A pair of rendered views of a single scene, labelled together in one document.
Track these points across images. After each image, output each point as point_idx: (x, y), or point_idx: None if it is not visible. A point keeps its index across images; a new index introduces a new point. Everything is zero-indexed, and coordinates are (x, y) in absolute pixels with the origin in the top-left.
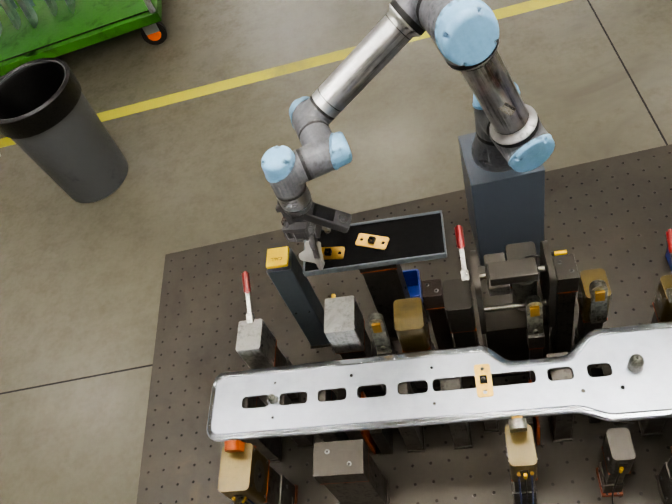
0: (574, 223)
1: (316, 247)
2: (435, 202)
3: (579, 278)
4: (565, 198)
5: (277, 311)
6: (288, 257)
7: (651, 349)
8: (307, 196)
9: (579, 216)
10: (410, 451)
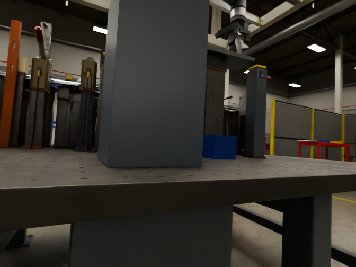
0: (35, 160)
1: (227, 46)
2: (274, 174)
3: (97, 65)
4: (20, 168)
5: (299, 160)
6: (251, 67)
7: (68, 85)
8: (230, 15)
9: (17, 161)
10: None
